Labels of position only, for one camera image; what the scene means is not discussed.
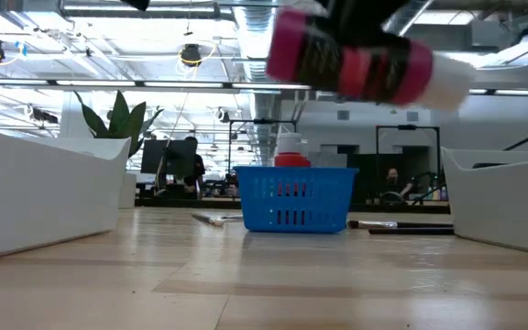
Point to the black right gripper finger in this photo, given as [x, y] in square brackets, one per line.
[360, 18]

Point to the orange paint bottle white cap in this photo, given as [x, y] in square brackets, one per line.
[291, 160]

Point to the silver-ferrule paint brush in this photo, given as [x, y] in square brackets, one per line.
[378, 224]
[209, 220]

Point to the long ceiling light strip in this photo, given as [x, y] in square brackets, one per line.
[94, 83]

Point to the green potted plant white pot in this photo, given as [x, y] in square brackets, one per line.
[119, 119]

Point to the black computer monitor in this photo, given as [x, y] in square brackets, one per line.
[168, 158]

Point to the person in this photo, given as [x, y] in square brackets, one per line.
[392, 179]
[199, 169]

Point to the blue plastic slotted basket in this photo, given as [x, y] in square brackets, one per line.
[319, 201]

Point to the white plastic tray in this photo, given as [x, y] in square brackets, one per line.
[39, 206]

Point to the pale grey plastic tray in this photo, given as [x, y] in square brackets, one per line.
[502, 206]

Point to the silver ventilation duct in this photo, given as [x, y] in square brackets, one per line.
[417, 11]
[255, 46]

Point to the black metal frame stand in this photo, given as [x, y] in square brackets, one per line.
[406, 127]

